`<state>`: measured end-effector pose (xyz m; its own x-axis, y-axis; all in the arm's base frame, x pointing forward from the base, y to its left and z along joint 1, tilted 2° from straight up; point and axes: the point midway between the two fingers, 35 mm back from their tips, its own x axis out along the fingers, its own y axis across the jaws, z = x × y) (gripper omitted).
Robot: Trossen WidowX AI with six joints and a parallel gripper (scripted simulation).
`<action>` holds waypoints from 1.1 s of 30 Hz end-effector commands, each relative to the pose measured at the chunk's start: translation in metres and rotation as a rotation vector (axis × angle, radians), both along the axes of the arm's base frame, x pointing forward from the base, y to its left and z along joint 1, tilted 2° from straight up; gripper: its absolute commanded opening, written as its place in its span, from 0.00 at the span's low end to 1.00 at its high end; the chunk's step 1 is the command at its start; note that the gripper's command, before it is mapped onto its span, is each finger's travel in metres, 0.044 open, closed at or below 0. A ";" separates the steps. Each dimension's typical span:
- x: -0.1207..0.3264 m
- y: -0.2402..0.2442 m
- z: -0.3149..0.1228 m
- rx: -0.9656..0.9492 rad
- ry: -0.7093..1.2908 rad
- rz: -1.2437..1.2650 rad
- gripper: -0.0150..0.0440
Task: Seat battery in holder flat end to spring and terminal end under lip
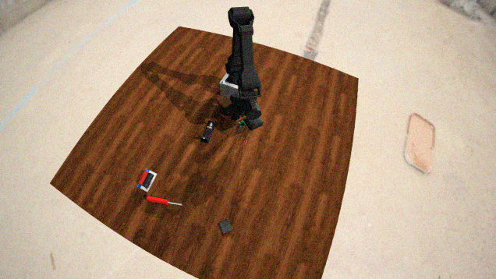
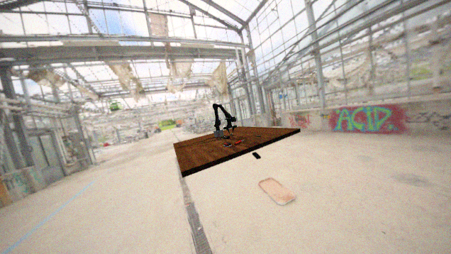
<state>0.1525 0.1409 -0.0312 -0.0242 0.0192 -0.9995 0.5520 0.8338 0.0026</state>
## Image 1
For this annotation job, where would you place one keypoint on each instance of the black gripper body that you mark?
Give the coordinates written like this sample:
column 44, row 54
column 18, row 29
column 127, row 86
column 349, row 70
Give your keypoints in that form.
column 251, row 124

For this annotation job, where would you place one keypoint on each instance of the red-handled screwdriver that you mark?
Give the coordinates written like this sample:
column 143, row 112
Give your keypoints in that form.
column 158, row 200

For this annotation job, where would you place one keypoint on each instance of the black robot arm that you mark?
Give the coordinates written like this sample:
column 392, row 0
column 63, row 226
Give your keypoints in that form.
column 240, row 66

